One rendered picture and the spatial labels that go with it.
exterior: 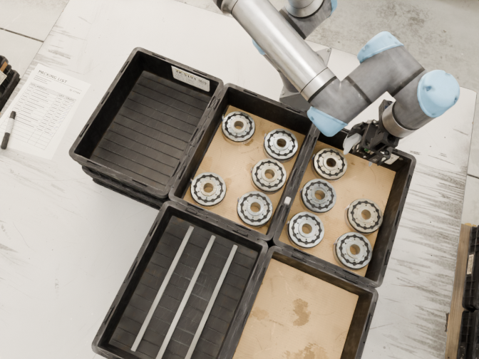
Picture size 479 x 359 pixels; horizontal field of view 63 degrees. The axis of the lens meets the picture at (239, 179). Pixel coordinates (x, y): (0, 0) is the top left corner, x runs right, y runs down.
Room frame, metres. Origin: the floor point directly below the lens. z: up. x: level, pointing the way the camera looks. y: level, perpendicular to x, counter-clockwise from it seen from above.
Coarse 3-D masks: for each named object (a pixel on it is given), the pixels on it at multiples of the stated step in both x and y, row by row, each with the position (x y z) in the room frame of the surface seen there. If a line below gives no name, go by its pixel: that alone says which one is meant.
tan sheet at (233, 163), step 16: (240, 128) 0.56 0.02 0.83; (256, 128) 0.57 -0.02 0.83; (272, 128) 0.58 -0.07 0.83; (224, 144) 0.50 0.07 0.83; (256, 144) 0.52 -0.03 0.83; (208, 160) 0.44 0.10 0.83; (224, 160) 0.45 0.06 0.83; (240, 160) 0.45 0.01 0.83; (256, 160) 0.46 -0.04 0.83; (224, 176) 0.40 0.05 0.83; (240, 176) 0.40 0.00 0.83; (288, 176) 0.43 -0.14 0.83; (208, 192) 0.34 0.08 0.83; (240, 192) 0.35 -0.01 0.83; (224, 208) 0.30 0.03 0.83; (256, 208) 0.31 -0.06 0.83
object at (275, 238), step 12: (348, 132) 0.56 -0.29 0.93; (312, 144) 0.50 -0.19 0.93; (408, 156) 0.52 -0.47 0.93; (300, 168) 0.42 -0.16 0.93; (408, 168) 0.48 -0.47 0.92; (300, 180) 0.39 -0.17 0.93; (408, 180) 0.44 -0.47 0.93; (396, 216) 0.33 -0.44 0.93; (396, 228) 0.30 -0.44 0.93; (276, 240) 0.21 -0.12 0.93; (300, 252) 0.19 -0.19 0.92; (384, 252) 0.23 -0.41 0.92; (324, 264) 0.17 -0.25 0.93; (384, 264) 0.20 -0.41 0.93; (360, 276) 0.16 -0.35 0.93
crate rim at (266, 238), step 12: (228, 84) 0.65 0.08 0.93; (252, 96) 0.62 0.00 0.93; (264, 96) 0.63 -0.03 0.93; (216, 108) 0.56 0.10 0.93; (288, 108) 0.61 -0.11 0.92; (204, 132) 0.48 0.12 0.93; (312, 132) 0.54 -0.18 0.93; (192, 156) 0.40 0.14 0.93; (300, 156) 0.46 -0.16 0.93; (180, 180) 0.33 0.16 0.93; (288, 192) 0.35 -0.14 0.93; (192, 204) 0.27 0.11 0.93; (216, 216) 0.25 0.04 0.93; (276, 216) 0.27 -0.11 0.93; (240, 228) 0.23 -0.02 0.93; (276, 228) 0.24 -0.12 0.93; (264, 240) 0.21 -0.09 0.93
